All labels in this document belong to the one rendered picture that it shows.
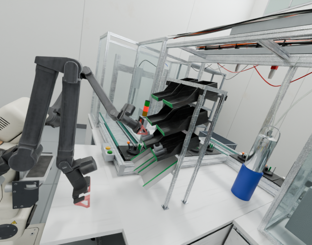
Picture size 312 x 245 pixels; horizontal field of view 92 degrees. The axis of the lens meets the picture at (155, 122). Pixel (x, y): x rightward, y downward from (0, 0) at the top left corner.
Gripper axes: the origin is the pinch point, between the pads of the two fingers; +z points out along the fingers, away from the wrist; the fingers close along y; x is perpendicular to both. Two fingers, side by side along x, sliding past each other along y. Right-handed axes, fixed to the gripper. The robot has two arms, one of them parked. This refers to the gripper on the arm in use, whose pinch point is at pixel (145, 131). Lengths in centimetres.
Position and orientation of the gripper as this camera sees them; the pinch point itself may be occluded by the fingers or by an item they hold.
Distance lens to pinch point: 102.0
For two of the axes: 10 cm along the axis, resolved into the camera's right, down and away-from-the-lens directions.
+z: 7.1, 5.0, 4.9
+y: -3.6, -3.4, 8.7
